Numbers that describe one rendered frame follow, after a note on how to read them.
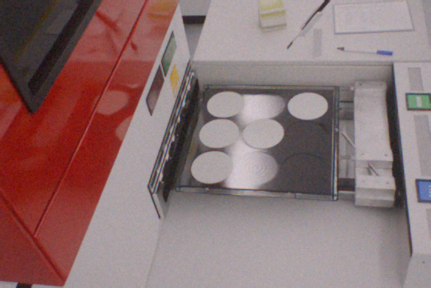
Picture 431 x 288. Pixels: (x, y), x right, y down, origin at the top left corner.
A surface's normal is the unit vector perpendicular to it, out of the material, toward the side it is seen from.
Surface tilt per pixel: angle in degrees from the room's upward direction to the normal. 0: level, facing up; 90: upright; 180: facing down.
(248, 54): 0
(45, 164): 90
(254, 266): 0
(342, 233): 0
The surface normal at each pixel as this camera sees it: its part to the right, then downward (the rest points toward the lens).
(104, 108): 0.98, 0.04
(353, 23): -0.13, -0.68
